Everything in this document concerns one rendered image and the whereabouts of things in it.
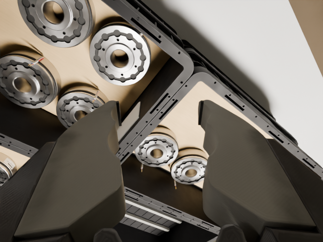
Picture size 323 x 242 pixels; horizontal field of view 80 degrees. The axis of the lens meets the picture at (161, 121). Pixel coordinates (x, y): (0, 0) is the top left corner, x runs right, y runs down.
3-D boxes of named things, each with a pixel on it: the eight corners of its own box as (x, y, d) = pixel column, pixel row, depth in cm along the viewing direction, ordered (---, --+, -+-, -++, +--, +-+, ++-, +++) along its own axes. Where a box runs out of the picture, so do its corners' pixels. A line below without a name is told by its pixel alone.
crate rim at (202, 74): (100, 171, 42) (97, 180, 40) (197, 60, 29) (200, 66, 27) (224, 225, 57) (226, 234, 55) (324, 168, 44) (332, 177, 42)
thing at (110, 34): (162, 56, 33) (162, 57, 33) (125, 94, 37) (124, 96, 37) (114, 9, 29) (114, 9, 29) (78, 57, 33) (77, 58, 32)
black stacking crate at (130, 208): (62, 199, 62) (46, 236, 53) (108, 142, 50) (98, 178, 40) (159, 233, 77) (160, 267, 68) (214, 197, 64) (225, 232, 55)
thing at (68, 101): (118, 110, 39) (117, 111, 39) (93, 140, 43) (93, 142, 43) (70, 81, 35) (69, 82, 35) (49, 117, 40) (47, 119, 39)
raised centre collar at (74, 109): (99, 113, 39) (99, 114, 38) (88, 128, 41) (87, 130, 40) (76, 100, 37) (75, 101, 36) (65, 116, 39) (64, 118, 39)
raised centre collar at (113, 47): (141, 57, 33) (140, 58, 32) (122, 77, 35) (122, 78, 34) (117, 35, 31) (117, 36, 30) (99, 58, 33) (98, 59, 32)
